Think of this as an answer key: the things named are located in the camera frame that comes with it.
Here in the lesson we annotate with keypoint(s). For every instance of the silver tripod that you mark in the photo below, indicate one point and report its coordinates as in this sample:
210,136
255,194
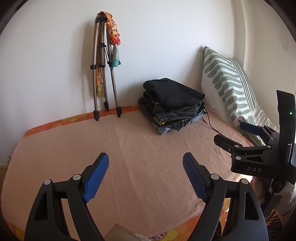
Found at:
101,52

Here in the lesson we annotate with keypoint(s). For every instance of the black pants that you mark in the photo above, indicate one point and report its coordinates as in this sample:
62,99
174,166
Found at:
171,94

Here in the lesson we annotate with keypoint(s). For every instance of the colourful cloth on tripod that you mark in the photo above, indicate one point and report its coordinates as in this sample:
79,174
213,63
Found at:
112,37

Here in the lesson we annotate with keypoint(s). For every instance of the orange floral bed sheet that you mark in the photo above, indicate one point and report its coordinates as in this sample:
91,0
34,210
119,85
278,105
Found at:
81,118

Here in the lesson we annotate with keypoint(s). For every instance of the stack of folded clothes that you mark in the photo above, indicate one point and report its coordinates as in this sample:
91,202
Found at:
171,120

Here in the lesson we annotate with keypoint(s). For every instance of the green striped white pillow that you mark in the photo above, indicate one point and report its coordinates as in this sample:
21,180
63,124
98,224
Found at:
229,94

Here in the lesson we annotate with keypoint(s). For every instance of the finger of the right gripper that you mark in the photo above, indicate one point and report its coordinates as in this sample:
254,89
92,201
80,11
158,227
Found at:
231,144
260,135

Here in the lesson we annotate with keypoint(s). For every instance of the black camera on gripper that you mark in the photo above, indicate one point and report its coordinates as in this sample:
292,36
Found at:
286,129

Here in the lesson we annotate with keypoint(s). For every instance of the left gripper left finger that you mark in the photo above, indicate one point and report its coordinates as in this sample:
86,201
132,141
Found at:
47,219

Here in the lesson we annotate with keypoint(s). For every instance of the gloved right hand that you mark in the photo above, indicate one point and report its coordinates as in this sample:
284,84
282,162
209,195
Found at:
287,199

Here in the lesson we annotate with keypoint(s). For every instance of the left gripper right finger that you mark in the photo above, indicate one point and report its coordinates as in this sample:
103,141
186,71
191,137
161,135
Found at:
231,212

